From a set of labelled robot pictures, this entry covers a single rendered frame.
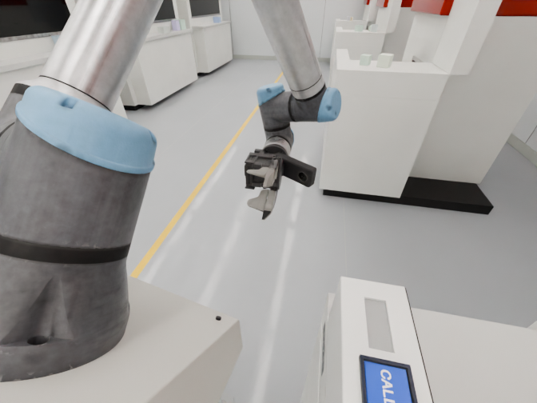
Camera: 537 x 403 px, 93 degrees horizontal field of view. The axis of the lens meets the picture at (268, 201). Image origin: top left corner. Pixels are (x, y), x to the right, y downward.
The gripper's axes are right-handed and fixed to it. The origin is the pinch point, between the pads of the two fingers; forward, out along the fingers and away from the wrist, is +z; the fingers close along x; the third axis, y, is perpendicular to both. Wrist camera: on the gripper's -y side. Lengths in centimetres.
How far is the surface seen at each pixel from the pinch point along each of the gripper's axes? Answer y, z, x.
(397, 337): -20.7, 21.6, -2.3
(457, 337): -37.2, 11.7, -15.4
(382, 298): -19.6, 16.4, -2.1
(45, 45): 256, -203, -2
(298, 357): -15, -15, -97
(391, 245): -70, -95, -92
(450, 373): -33.9, 18.0, -15.8
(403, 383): -20.2, 26.8, -2.2
